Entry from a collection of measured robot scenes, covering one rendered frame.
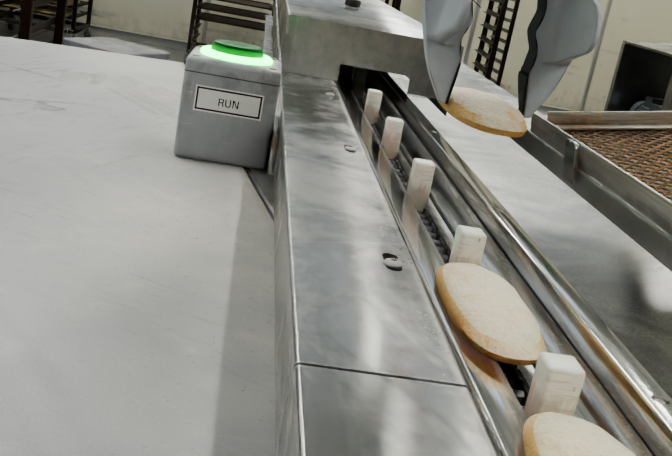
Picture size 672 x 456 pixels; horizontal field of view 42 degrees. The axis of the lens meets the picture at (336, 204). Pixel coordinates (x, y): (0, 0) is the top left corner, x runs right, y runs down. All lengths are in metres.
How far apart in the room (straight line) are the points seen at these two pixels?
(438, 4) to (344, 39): 0.47
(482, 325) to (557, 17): 0.17
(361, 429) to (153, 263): 0.23
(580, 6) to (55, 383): 0.28
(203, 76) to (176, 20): 6.86
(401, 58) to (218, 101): 0.30
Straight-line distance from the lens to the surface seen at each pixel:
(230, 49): 0.67
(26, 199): 0.53
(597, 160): 0.55
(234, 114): 0.66
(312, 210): 0.44
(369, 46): 0.90
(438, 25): 0.43
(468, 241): 0.43
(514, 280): 0.44
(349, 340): 0.30
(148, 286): 0.43
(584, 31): 0.42
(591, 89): 8.02
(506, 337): 0.35
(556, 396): 0.31
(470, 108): 0.43
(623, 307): 0.55
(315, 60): 0.90
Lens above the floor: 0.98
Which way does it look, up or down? 16 degrees down
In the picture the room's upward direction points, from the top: 11 degrees clockwise
